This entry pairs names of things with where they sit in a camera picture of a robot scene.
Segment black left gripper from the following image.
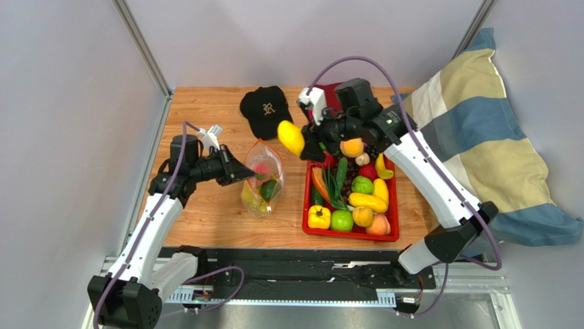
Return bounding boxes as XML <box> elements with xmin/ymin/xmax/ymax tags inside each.
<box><xmin>189</xmin><ymin>145</ymin><xmax>256</xmax><ymax>187</ymax></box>

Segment yellow mango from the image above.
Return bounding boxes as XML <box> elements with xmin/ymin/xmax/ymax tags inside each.
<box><xmin>277</xmin><ymin>120</ymin><xmax>305</xmax><ymax>157</ymax></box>

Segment pink peach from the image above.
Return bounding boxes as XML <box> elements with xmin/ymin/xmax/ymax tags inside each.
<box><xmin>252</xmin><ymin>162</ymin><xmax>271</xmax><ymax>185</ymax></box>

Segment yellow banana bunch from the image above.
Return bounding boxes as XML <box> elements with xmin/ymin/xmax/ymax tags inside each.
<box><xmin>241</xmin><ymin>182</ymin><xmax>270</xmax><ymax>217</ymax></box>

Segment clear orange zip top bag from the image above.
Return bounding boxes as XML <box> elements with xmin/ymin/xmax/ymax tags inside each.
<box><xmin>240</xmin><ymin>139</ymin><xmax>284</xmax><ymax>218</ymax></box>

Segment dark green avocado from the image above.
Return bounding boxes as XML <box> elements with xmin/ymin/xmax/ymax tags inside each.
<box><xmin>259</xmin><ymin>180</ymin><xmax>280</xmax><ymax>202</ymax></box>

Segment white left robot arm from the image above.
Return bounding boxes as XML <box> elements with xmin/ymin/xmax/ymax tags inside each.
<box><xmin>87</xmin><ymin>132</ymin><xmax>255</xmax><ymax>328</ymax></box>

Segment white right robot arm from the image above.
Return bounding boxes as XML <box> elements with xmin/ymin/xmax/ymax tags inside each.
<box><xmin>297</xmin><ymin>78</ymin><xmax>498</xmax><ymax>286</ymax></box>

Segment large orange peach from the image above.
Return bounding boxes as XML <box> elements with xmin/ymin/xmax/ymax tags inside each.
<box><xmin>339</xmin><ymin>138</ymin><xmax>364</xmax><ymax>158</ymax></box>

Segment folded dark red cloth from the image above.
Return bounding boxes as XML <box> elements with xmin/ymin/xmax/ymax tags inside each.
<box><xmin>310</xmin><ymin>83</ymin><xmax>341</xmax><ymax>119</ymax></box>

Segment dark purple grapes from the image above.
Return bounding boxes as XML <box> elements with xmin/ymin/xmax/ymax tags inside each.
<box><xmin>341</xmin><ymin>162</ymin><xmax>359</xmax><ymax>201</ymax></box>

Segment white garlic bulb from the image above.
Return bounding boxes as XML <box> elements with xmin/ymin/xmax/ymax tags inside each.
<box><xmin>354</xmin><ymin>152</ymin><xmax>370</xmax><ymax>167</ymax></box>

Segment black embroidered baseball cap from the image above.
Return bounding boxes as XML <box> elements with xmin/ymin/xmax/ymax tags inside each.
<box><xmin>239</xmin><ymin>86</ymin><xmax>293</xmax><ymax>141</ymax></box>

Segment green cucumber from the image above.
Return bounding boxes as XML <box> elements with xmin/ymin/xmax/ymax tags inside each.
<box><xmin>311</xmin><ymin>185</ymin><xmax>325</xmax><ymax>206</ymax></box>

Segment red cabbage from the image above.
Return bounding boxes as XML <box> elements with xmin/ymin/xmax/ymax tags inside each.
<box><xmin>358</xmin><ymin>164</ymin><xmax>378</xmax><ymax>181</ymax></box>

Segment green cabbage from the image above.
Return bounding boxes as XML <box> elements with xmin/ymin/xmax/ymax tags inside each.
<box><xmin>351</xmin><ymin>175</ymin><xmax>374</xmax><ymax>195</ymax></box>

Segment yellow bell pepper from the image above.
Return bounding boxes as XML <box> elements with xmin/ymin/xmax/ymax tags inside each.
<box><xmin>307</xmin><ymin>205</ymin><xmax>331</xmax><ymax>230</ymax></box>

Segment small yellow banana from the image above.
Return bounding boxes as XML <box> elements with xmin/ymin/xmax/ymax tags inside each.
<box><xmin>374</xmin><ymin>154</ymin><xmax>394</xmax><ymax>180</ymax></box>

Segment green lime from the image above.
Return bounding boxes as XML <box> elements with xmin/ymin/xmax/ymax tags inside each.
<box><xmin>330</xmin><ymin>210</ymin><xmax>354</xmax><ymax>232</ymax></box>

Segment orange fruit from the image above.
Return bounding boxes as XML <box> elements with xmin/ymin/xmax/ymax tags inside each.
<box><xmin>352</xmin><ymin>206</ymin><xmax>374</xmax><ymax>228</ymax></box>

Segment peach at tray corner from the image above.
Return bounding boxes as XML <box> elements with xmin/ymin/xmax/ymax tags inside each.
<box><xmin>365</xmin><ymin>214</ymin><xmax>391</xmax><ymax>236</ymax></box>

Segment red plastic tray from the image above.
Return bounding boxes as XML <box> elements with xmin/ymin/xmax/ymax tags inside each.
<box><xmin>302</xmin><ymin>161</ymin><xmax>400</xmax><ymax>242</ymax></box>

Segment striped blue yellow pillow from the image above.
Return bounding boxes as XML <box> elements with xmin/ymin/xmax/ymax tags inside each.
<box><xmin>401</xmin><ymin>28</ymin><xmax>583</xmax><ymax>256</ymax></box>

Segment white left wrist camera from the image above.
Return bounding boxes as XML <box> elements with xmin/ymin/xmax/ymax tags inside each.
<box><xmin>197</xmin><ymin>124</ymin><xmax>223</xmax><ymax>154</ymax></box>

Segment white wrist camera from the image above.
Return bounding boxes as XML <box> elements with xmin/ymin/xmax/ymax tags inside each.
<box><xmin>297</xmin><ymin>87</ymin><xmax>327</xmax><ymax>125</ymax></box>
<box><xmin>197</xmin><ymin>124</ymin><xmax>223</xmax><ymax>154</ymax></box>

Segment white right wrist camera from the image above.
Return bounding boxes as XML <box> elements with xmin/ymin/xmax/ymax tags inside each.
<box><xmin>297</xmin><ymin>87</ymin><xmax>327</xmax><ymax>125</ymax></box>

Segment black mounting base rail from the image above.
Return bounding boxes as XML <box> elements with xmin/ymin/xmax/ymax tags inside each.
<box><xmin>196</xmin><ymin>248</ymin><xmax>440</xmax><ymax>302</ymax></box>

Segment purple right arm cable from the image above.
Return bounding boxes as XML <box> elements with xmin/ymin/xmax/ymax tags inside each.
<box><xmin>306</xmin><ymin>56</ymin><xmax>502</xmax><ymax>319</ymax></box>

